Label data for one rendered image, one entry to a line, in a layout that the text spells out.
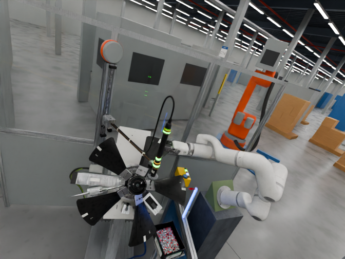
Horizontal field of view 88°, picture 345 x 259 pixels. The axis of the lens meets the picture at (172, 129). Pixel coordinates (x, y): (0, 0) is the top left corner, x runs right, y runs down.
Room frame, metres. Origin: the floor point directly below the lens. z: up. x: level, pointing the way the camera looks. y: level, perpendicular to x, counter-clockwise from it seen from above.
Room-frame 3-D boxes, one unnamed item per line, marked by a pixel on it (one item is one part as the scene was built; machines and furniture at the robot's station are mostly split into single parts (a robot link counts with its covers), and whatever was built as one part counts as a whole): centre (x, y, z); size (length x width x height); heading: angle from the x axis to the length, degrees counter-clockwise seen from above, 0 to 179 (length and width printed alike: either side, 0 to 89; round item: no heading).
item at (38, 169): (1.61, 0.25, 0.50); 2.59 x 0.03 x 0.91; 108
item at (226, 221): (1.26, -0.63, 0.46); 0.30 x 0.30 x 0.93; 27
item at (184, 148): (1.01, -0.09, 1.49); 0.11 x 0.10 x 0.07; 105
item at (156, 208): (0.97, -0.01, 0.98); 0.20 x 0.16 x 0.20; 18
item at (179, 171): (1.32, -0.22, 1.02); 0.16 x 0.10 x 0.11; 18
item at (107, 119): (1.30, 0.53, 1.35); 0.10 x 0.07 x 0.08; 53
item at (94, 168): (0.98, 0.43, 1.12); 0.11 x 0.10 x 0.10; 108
